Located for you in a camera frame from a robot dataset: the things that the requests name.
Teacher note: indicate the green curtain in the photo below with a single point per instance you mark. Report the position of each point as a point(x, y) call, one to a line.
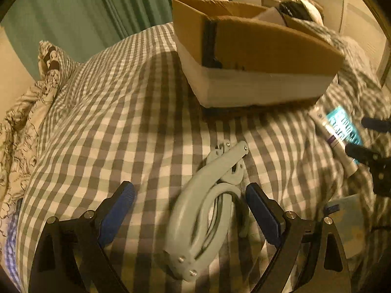
point(91, 6)

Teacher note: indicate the white cloth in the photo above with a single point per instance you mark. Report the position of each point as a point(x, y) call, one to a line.
point(313, 9)

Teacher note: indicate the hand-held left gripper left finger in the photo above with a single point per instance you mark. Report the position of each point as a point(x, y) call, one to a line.
point(118, 208)

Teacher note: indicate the floral printed duvet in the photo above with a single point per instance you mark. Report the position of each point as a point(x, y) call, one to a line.
point(24, 122)

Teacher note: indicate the brown cardboard box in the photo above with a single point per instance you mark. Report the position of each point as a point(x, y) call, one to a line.
point(268, 45)

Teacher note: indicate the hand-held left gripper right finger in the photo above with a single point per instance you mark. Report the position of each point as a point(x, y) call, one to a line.
point(263, 214)

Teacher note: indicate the black pouch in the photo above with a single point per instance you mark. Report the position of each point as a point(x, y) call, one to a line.
point(293, 9)

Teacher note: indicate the blue checked cloth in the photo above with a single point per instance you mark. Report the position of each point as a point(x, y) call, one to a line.
point(10, 250)

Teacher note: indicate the white purple tube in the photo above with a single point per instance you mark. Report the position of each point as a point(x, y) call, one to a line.
point(328, 135)

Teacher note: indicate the grey checkered blanket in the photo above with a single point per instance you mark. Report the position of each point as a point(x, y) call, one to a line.
point(122, 113)

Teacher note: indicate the light blue booklet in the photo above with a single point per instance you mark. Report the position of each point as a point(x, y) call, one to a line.
point(351, 219)

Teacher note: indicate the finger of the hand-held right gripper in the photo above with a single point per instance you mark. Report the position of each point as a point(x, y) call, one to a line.
point(360, 153)
point(376, 124)

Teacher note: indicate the teal printed packet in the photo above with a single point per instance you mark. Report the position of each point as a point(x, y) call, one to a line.
point(342, 122)

